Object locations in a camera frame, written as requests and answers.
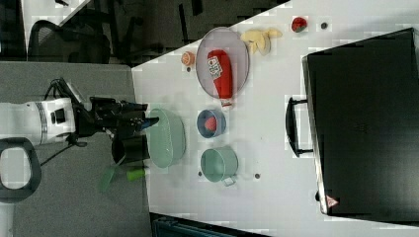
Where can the green slotted spatula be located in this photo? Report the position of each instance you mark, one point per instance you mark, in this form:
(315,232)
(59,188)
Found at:
(110,173)

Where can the black office chair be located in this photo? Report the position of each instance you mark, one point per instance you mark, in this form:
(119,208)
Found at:
(70,44)

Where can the green cup with handle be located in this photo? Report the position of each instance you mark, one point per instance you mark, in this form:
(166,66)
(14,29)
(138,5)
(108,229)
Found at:
(220,164)

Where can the red strawberry in bowl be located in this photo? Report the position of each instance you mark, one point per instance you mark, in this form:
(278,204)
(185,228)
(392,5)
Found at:
(211,124)

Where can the black pot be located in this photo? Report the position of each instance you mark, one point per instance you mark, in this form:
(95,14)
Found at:
(130,150)

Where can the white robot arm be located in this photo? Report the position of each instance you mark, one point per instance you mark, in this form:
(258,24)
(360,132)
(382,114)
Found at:
(26,126)

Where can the black toaster oven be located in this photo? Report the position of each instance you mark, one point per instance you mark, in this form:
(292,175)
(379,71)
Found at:
(362,102)

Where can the green oval colander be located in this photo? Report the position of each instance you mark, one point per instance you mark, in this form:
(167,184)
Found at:
(166,139)

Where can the blue small bowl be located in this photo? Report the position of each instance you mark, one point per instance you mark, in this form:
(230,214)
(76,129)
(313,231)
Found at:
(221,123)

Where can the grey round plate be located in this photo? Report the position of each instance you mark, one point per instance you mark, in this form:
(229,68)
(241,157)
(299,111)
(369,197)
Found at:
(225,39)

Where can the orange slice toy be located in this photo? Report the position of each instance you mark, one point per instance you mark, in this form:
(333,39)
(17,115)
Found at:
(188,58)

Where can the red plush ketchup bottle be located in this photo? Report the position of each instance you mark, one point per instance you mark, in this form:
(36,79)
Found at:
(220,71)

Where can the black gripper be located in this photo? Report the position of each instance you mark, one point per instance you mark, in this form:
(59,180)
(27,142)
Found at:
(121,118)

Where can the yellow plush banana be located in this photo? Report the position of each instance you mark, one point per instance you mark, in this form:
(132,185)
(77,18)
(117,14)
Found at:
(260,40)

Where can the red strawberry toy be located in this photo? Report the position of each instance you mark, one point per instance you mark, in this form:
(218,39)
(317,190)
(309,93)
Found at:
(299,24)

